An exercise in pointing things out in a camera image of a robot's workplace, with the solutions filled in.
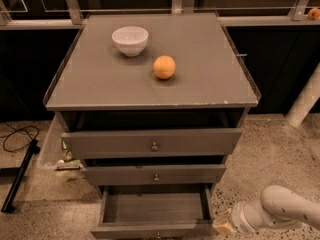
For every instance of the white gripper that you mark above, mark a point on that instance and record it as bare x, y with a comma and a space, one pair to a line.
236, 216

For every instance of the grey bottom drawer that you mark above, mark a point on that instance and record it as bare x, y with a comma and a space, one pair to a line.
155, 211

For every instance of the grey drawer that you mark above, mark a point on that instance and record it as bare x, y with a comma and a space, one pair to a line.
155, 211
151, 143
158, 174

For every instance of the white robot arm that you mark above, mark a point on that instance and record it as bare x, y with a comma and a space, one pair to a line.
277, 207

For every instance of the grey middle drawer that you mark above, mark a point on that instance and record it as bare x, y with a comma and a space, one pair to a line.
158, 174

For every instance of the grey top drawer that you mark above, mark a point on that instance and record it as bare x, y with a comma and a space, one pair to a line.
151, 143

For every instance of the grey drawer cabinet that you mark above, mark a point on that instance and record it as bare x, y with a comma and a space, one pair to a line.
98, 88

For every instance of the clear plastic bin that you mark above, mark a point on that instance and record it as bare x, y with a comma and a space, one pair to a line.
54, 155

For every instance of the black floor stand bar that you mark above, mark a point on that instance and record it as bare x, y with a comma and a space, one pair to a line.
33, 148

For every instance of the white ceramic bowl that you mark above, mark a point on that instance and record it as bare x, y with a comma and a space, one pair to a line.
130, 40

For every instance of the metal frame railing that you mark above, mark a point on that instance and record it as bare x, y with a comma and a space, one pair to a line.
72, 14

